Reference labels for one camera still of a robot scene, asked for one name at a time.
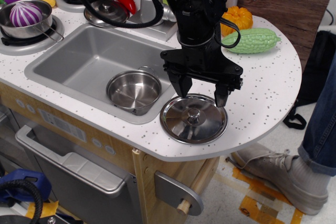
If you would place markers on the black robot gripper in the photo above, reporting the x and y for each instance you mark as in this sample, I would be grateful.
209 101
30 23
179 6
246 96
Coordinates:
206 63

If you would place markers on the steel pot lid with knob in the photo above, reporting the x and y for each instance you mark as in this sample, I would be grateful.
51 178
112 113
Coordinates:
194 119

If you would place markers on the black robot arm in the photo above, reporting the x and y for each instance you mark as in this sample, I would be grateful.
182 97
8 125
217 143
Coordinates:
198 21

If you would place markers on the small steel pot in sink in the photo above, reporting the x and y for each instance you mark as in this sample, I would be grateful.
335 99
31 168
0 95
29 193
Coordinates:
134 91

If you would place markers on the green toy bitter gourd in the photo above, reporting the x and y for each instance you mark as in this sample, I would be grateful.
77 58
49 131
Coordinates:
252 41

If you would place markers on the orange toy pumpkin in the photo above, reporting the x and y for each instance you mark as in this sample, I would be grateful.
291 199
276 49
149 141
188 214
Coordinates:
240 16

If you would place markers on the grey toy faucet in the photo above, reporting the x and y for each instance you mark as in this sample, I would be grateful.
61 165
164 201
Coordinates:
164 29

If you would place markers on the black backpack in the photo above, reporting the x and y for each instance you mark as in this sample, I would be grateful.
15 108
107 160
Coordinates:
313 78

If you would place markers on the grey toy sink basin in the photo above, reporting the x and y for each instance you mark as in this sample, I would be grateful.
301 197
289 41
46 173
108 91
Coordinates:
81 65

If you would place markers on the blue jeans leg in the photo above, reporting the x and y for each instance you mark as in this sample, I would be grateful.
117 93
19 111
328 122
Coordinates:
317 149

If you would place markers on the grey sneaker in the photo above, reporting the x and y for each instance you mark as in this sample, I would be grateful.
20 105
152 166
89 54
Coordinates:
304 188

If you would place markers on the grey toy oven door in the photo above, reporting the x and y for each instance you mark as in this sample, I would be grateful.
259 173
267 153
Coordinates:
93 190

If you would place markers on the grey rear stove burner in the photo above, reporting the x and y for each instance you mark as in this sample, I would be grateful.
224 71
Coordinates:
73 6

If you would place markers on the blue clamp tool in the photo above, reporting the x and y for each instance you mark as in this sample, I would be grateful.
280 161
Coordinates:
25 185

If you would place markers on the steel saucepan on burner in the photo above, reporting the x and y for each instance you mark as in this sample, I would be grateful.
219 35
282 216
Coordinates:
42 28

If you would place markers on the purple striped toy onion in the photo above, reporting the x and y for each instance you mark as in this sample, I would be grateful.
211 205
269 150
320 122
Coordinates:
25 14

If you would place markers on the grey towel holder bracket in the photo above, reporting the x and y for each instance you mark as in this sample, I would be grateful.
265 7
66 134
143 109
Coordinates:
186 200

